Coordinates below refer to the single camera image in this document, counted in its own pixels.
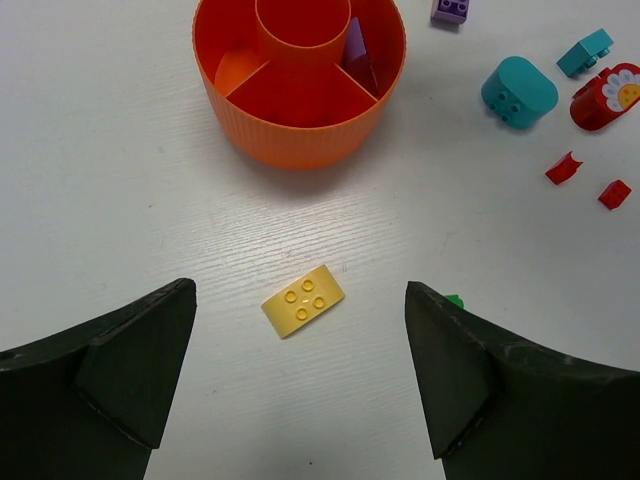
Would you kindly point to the green small lego piece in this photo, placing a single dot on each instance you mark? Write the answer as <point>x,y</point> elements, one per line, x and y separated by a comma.
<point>456,299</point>

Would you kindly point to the small teal lego brick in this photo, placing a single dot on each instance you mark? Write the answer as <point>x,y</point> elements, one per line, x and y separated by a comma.
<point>585,53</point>

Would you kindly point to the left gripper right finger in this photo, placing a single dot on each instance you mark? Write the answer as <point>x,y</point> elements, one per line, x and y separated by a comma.
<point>500,406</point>

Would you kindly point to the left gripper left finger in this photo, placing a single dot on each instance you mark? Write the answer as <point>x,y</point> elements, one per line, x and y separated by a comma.
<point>92,401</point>

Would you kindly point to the yellow lego brick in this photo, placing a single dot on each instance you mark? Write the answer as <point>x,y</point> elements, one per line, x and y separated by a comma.
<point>302,301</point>

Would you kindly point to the teal rounded lego brick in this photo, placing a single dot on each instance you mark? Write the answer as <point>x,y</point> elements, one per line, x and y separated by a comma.
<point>518,93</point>

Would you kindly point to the purple lego brick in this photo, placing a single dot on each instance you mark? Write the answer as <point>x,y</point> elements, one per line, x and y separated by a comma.
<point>355,59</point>
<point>450,11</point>

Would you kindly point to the red arch lego piece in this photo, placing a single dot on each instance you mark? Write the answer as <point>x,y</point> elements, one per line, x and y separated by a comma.
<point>564,169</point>

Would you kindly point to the small red lego brick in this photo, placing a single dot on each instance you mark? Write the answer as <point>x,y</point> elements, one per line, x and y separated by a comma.
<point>615,194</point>

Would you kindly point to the red flower lego brick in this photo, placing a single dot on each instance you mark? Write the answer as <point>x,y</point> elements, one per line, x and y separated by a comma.
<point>606,97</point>

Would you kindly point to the orange divided round container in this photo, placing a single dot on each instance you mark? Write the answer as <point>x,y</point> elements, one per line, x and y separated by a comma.
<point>273,75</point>

